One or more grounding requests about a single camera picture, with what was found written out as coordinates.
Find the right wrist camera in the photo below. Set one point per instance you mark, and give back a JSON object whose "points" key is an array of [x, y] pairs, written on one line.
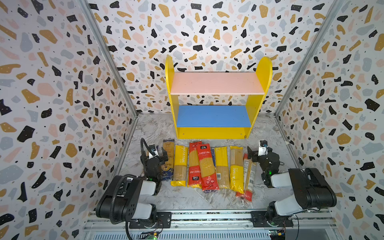
{"points": [[263, 148]]}

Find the orange blue spaghetti bag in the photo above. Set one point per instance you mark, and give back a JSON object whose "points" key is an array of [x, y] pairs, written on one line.
{"points": [[168, 167]]}

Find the red spaghetti bag top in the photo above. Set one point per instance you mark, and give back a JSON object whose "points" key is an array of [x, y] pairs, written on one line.
{"points": [[208, 170]]}

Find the red clear spaghetti bag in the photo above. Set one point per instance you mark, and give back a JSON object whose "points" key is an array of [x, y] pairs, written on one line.
{"points": [[249, 177]]}

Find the red spaghetti bag black label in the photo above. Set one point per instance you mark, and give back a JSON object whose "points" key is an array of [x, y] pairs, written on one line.
{"points": [[194, 176]]}

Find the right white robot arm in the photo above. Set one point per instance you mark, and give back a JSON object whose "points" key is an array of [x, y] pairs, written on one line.
{"points": [[310, 189]]}

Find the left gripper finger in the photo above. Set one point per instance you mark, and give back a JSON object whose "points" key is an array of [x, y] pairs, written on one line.
{"points": [[144, 157], [164, 156]]}

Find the blue Barilla spaghetti bag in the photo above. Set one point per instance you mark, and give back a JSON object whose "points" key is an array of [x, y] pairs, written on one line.
{"points": [[213, 156]]}

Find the yellow shelf with coloured boards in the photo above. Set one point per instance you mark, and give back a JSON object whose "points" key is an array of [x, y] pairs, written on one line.
{"points": [[217, 122]]}

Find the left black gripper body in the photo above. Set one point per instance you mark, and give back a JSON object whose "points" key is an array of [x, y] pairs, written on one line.
{"points": [[162, 157]]}

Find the plain yellow spaghetti bag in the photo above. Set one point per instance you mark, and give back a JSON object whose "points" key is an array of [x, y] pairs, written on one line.
{"points": [[222, 167]]}

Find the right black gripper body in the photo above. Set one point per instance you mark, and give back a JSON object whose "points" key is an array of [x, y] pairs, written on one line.
{"points": [[255, 156]]}

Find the yellow Pastatime spaghetti bag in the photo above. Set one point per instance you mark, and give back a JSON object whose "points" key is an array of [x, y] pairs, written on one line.
{"points": [[180, 166]]}

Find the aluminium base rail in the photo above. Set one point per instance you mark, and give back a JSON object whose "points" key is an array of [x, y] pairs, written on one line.
{"points": [[220, 225]]}

